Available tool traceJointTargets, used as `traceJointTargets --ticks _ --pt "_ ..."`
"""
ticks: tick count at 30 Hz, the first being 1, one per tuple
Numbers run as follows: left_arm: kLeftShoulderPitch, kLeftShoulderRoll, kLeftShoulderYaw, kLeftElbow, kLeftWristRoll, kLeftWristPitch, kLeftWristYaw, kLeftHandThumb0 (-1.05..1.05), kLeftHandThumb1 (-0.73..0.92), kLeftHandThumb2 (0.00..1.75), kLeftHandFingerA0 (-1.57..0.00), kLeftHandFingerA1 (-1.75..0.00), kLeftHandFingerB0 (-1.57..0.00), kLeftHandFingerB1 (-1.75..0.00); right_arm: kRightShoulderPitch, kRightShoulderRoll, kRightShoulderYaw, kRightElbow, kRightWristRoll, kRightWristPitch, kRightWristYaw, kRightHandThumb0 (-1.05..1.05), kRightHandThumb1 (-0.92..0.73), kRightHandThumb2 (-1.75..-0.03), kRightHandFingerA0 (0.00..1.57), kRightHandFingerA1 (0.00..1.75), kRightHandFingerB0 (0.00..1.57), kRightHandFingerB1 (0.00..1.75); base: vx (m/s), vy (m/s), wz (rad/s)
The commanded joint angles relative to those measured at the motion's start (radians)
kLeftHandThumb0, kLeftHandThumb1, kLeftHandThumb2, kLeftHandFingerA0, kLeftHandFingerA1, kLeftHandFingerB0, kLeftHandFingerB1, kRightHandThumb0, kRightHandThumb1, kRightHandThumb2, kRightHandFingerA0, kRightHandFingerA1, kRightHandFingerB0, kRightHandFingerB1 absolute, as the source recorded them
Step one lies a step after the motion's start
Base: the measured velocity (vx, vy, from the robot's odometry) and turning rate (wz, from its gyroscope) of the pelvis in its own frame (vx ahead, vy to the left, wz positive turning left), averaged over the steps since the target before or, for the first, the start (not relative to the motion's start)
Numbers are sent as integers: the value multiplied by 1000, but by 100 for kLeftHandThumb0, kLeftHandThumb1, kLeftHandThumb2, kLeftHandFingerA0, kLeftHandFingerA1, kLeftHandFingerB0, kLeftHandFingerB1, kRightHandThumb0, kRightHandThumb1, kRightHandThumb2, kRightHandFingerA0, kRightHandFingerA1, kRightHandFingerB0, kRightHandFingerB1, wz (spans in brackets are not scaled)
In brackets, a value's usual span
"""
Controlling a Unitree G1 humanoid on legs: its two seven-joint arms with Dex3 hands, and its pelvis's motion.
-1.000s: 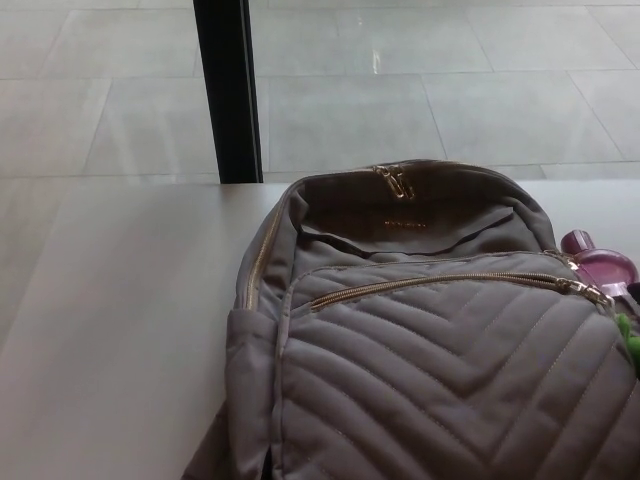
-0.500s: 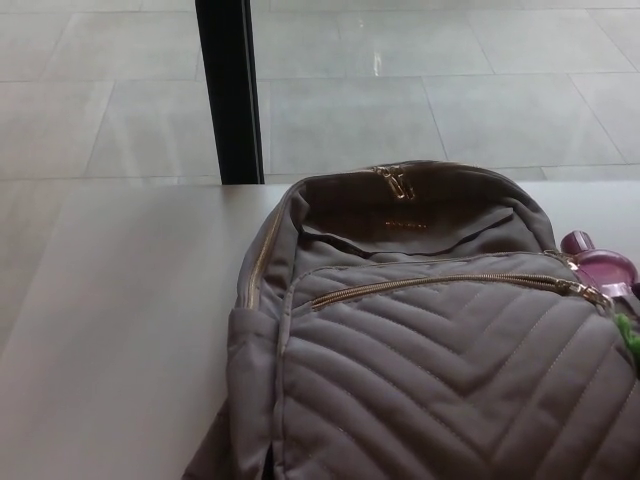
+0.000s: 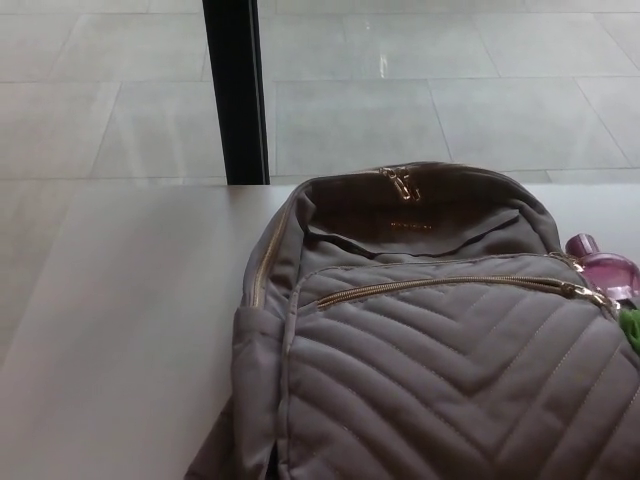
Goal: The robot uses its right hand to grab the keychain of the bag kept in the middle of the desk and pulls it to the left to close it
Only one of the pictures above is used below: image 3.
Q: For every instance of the black vertical window post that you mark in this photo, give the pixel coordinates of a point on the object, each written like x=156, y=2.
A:
x=235, y=90

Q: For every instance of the grey quilted backpack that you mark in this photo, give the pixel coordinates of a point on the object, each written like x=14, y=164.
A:
x=430, y=360

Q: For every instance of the purple transparent bottle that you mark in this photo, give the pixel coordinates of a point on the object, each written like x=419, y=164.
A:
x=610, y=267

